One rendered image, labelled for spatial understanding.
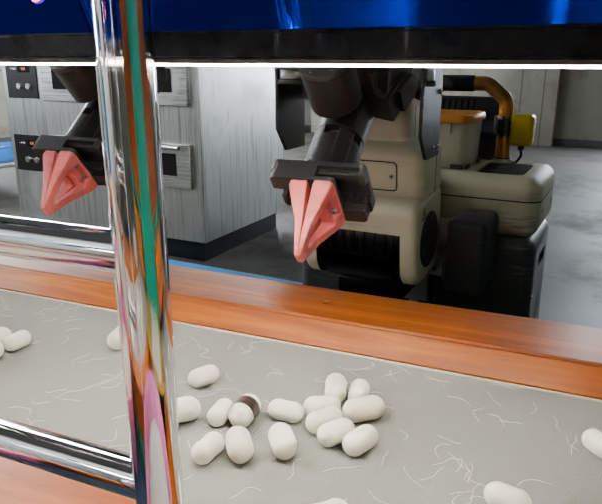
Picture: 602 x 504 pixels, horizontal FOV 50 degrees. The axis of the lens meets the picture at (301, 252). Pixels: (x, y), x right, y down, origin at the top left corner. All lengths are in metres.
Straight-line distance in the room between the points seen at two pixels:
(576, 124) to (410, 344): 7.94
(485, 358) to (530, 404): 0.07
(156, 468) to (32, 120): 3.76
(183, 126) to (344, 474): 2.89
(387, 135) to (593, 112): 7.43
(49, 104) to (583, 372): 3.52
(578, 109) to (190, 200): 6.05
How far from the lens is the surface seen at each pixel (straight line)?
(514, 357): 0.67
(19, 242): 0.33
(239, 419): 0.56
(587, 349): 0.70
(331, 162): 0.66
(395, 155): 1.13
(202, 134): 3.27
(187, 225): 3.41
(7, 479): 0.51
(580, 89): 8.54
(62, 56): 0.47
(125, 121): 0.27
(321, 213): 0.64
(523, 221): 1.37
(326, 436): 0.53
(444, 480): 0.52
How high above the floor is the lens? 1.04
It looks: 17 degrees down
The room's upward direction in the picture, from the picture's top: straight up
